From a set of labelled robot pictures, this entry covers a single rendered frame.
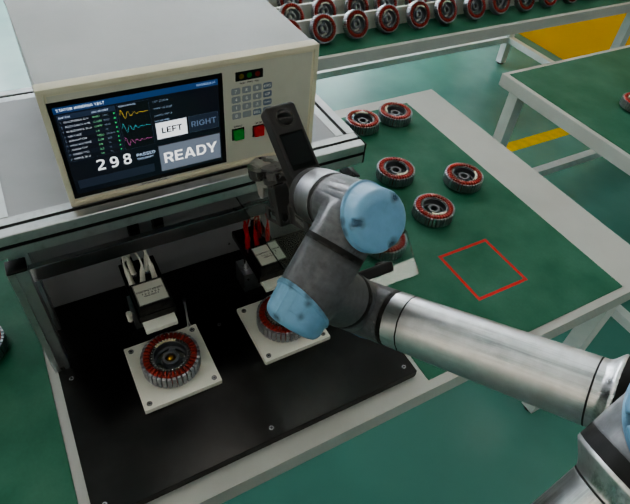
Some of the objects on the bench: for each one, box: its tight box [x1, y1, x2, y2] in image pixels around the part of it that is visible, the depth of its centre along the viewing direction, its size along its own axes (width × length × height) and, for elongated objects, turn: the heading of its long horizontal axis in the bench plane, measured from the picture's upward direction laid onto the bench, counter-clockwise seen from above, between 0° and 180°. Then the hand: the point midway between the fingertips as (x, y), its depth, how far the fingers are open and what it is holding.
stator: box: [412, 193, 455, 228], centre depth 147 cm, size 11×11×4 cm
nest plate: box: [124, 324, 222, 414], centre depth 106 cm, size 15×15×1 cm
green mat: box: [341, 103, 623, 380], centre depth 151 cm, size 94×61×1 cm, turn 24°
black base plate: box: [54, 250, 417, 504], centre depth 113 cm, size 47×64×2 cm
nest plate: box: [237, 300, 330, 365], centre depth 115 cm, size 15×15×1 cm
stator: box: [140, 331, 201, 389], centre depth 104 cm, size 11×11×4 cm
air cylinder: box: [235, 259, 262, 292], centre depth 122 cm, size 5×8×6 cm
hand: (258, 159), depth 87 cm, fingers closed
